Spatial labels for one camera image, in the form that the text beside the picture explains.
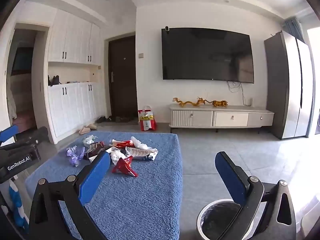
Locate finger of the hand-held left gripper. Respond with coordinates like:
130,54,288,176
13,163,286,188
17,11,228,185
14,126,49,147
0,125,19,144

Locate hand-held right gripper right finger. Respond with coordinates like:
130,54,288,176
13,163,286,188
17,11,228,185
215,151,297,240

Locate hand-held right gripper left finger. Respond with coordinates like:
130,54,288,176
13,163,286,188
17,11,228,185
29,151,111,240

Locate clear dark red wrapper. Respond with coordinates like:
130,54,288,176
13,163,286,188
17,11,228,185
84,141,106,161

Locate red snack wrapper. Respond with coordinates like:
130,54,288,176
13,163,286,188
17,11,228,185
111,156,139,178

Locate white tissue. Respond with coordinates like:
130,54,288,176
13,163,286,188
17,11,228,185
110,149,127,165

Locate purple wrapper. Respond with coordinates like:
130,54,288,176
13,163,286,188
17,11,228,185
66,145,86,167

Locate green and white wrapper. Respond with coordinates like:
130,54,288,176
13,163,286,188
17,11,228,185
83,135,98,147

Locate white bin with black liner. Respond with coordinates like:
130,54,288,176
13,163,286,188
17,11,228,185
197,198,253,240

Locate long white printed packet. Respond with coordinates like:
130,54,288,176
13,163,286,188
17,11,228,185
125,146,159,162

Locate white plastic bag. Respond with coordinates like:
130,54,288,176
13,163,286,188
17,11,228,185
130,136,152,150

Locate pink bed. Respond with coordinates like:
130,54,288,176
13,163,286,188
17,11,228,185
12,112,36,132

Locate white floor cabinets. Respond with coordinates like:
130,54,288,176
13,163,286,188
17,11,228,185
47,81,107,144

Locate blue fluffy mat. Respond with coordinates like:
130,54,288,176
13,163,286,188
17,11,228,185
25,131,184,240

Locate dark shoes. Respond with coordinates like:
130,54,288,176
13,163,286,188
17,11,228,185
96,115,130,124

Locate white television cabinet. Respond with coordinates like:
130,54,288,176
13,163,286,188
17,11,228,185
169,104,275,134

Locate dark doormat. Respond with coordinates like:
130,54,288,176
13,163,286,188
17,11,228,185
110,119,139,126

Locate red and white sack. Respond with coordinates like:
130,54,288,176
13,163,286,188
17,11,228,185
138,106,157,132

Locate golden dragon figurine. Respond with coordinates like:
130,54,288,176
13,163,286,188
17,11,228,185
173,97,208,108

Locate dark brown door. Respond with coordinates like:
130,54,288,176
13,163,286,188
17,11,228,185
108,35,139,124

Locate grey refrigerator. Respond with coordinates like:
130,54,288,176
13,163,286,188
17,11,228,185
264,31,314,140

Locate blue curtain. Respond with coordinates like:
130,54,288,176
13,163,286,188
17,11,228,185
282,17,306,43

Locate television cables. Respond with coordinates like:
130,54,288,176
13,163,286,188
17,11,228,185
227,81,247,105

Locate black wall television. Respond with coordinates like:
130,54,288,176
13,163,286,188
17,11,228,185
161,27,255,84

